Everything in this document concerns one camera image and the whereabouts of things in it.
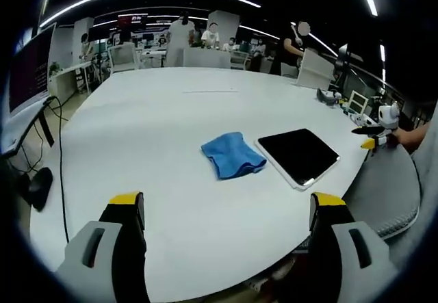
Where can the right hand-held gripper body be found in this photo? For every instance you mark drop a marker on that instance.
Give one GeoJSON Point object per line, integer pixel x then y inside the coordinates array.
{"type": "Point", "coordinates": [388, 116]}

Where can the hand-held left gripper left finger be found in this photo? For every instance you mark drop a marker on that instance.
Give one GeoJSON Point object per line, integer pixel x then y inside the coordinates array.
{"type": "Point", "coordinates": [102, 245]}

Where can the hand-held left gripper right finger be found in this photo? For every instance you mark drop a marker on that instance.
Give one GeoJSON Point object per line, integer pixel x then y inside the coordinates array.
{"type": "Point", "coordinates": [345, 248]}

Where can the black tablet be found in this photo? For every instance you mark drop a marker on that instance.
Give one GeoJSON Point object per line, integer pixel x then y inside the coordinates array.
{"type": "Point", "coordinates": [297, 157]}

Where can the blue cleaning cloth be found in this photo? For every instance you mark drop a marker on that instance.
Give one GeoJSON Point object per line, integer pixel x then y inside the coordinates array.
{"type": "Point", "coordinates": [232, 155]}

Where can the white framed small display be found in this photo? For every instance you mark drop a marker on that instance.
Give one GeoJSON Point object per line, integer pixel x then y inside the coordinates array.
{"type": "Point", "coordinates": [357, 102]}

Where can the grey headset device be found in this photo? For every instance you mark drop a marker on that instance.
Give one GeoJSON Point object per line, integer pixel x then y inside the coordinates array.
{"type": "Point", "coordinates": [325, 98]}

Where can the grey office chair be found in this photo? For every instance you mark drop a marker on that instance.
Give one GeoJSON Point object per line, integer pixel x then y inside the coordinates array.
{"type": "Point", "coordinates": [388, 197]}

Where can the white side desk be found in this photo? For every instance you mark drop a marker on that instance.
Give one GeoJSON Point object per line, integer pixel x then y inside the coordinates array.
{"type": "Point", "coordinates": [68, 80]}

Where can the large monitor screen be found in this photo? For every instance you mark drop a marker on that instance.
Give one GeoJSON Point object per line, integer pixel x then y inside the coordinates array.
{"type": "Point", "coordinates": [29, 74]}

